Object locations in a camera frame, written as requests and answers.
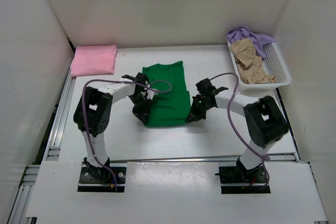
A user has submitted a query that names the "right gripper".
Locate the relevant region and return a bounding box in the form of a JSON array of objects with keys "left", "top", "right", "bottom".
[{"left": 186, "top": 96, "right": 213, "bottom": 123}]

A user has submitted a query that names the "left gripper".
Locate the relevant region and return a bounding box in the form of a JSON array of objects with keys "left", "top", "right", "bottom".
[{"left": 129, "top": 94, "right": 153, "bottom": 124}]

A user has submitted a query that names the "green t shirt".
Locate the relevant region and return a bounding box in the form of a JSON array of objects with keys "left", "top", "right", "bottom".
[{"left": 142, "top": 61, "right": 191, "bottom": 127}]

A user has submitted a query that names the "beige t shirt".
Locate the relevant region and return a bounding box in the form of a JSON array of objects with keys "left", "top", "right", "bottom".
[{"left": 229, "top": 38, "right": 277, "bottom": 84}]

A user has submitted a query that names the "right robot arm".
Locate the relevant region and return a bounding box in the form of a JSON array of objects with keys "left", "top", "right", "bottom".
[{"left": 185, "top": 93, "right": 289, "bottom": 182}]

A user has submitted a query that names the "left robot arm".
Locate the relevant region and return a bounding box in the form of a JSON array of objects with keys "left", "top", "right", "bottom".
[{"left": 73, "top": 76, "right": 155, "bottom": 182}]

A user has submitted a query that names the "folded pink t shirt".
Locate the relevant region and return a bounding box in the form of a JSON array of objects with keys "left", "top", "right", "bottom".
[{"left": 70, "top": 45, "right": 118, "bottom": 78}]

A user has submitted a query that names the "white plastic basket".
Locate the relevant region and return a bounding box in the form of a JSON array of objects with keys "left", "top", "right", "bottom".
[{"left": 229, "top": 42, "right": 291, "bottom": 92}]

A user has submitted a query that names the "purple t shirt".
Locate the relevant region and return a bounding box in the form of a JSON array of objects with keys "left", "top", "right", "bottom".
[{"left": 226, "top": 26, "right": 274, "bottom": 59}]

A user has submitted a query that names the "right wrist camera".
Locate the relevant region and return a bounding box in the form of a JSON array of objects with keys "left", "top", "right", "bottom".
[{"left": 196, "top": 78, "right": 228, "bottom": 96}]

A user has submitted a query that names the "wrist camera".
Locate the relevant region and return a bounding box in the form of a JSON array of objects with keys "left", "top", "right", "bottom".
[
  {"left": 196, "top": 78, "right": 228, "bottom": 96},
  {"left": 121, "top": 72, "right": 150, "bottom": 87}
]

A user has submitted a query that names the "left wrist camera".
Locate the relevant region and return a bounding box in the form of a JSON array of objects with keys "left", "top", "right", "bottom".
[{"left": 121, "top": 72, "right": 150, "bottom": 87}]

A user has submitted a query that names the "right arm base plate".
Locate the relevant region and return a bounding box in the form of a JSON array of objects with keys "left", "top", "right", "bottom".
[{"left": 215, "top": 166, "right": 271, "bottom": 195}]

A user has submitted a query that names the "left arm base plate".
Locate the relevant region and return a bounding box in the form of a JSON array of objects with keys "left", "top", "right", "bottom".
[{"left": 77, "top": 163, "right": 127, "bottom": 193}]

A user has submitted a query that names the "aluminium frame rail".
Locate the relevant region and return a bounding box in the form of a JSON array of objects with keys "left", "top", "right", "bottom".
[{"left": 7, "top": 74, "right": 75, "bottom": 223}]

